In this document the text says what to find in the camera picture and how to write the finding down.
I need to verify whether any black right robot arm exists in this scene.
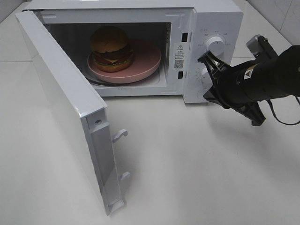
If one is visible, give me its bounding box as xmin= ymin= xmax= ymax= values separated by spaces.
xmin=198 ymin=45 xmax=300 ymax=126

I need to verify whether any glass microwave turntable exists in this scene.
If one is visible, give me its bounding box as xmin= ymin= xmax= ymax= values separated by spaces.
xmin=84 ymin=71 xmax=161 ymax=87

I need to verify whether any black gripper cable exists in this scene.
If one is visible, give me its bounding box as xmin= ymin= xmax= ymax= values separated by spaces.
xmin=267 ymin=95 xmax=300 ymax=126

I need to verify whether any white microwave knob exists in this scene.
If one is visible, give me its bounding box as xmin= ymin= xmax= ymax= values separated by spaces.
xmin=204 ymin=34 xmax=225 ymax=56
xmin=200 ymin=68 xmax=211 ymax=84

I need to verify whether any burger with lettuce and tomato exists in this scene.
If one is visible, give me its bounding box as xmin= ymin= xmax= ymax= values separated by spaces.
xmin=90 ymin=26 xmax=134 ymax=73

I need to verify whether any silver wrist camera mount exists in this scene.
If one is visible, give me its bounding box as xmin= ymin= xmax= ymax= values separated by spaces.
xmin=246 ymin=34 xmax=278 ymax=62

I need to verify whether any round white door release button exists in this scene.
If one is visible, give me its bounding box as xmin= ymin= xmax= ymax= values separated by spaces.
xmin=197 ymin=89 xmax=208 ymax=102

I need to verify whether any white microwave door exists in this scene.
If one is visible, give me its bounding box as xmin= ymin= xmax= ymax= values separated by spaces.
xmin=16 ymin=11 xmax=130 ymax=215

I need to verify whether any pink round plate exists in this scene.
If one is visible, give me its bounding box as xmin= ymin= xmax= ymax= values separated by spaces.
xmin=87 ymin=39 xmax=162 ymax=84

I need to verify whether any white microwave oven body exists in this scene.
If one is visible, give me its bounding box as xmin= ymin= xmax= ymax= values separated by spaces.
xmin=22 ymin=0 xmax=243 ymax=103

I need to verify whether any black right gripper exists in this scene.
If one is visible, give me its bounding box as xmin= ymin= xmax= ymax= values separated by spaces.
xmin=197 ymin=51 xmax=266 ymax=126

